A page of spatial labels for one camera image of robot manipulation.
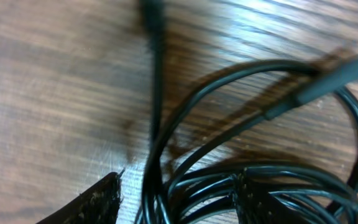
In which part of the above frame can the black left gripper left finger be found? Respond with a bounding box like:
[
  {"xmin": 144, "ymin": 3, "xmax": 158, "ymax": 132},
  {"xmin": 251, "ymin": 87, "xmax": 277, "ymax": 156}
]
[{"xmin": 37, "ymin": 172, "xmax": 123, "ymax": 224}]

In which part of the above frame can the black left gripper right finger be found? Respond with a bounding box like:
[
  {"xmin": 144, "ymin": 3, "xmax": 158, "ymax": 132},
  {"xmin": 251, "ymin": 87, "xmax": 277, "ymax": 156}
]
[{"xmin": 231, "ymin": 169, "xmax": 310, "ymax": 224}]

